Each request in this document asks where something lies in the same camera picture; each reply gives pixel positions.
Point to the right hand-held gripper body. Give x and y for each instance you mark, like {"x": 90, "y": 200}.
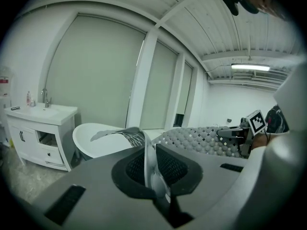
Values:
{"x": 256, "y": 122}

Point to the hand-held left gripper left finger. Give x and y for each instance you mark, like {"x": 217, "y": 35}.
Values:
{"x": 96, "y": 188}

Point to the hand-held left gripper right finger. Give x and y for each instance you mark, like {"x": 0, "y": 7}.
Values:
{"x": 211, "y": 176}

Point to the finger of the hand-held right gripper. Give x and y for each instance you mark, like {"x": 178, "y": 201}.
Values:
{"x": 230, "y": 132}

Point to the white bubble bath mat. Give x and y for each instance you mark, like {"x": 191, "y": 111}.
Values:
{"x": 192, "y": 140}

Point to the person's right forearm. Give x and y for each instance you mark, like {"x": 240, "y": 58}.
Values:
{"x": 259, "y": 141}

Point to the green and white bathtub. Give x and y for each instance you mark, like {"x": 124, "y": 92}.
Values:
{"x": 84, "y": 140}

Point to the ceiling air vent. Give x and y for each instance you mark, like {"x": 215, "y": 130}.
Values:
{"x": 271, "y": 75}

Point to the fluorescent ceiling light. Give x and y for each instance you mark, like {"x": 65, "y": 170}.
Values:
{"x": 250, "y": 67}

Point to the narrow grey roller blind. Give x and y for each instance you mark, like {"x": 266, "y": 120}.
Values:
{"x": 184, "y": 87}

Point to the white vanity cabinet with sink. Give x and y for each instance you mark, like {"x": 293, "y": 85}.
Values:
{"x": 28, "y": 138}

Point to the yellow-green bottle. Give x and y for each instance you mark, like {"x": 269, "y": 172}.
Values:
{"x": 11, "y": 144}

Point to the chrome faucet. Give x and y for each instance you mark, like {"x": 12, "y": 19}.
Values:
{"x": 46, "y": 99}

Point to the small clear cup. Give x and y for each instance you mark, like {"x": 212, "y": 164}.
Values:
{"x": 33, "y": 103}

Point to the small pink bottle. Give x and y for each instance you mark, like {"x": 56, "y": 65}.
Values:
{"x": 28, "y": 99}

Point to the wide grey roller blind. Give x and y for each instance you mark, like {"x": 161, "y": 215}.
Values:
{"x": 96, "y": 75}

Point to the black eyeglasses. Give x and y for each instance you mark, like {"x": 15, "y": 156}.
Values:
{"x": 15, "y": 108}

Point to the black head-worn camera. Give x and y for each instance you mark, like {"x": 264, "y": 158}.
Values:
{"x": 231, "y": 1}

